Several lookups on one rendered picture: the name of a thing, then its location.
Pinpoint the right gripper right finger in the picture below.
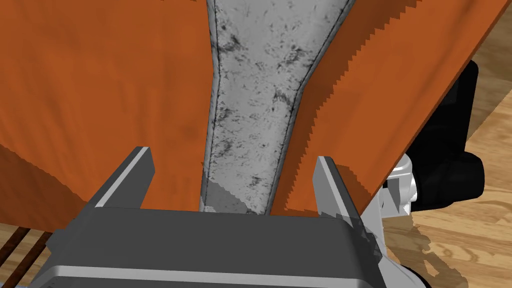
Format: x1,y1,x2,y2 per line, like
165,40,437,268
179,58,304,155
311,155,363,219

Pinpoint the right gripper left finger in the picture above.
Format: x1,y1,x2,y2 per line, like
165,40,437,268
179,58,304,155
93,146,156,209

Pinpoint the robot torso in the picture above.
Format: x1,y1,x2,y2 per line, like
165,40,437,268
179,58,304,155
359,59,486,288

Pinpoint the grey speckled metal utensil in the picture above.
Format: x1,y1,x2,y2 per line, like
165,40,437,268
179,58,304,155
198,0,357,216

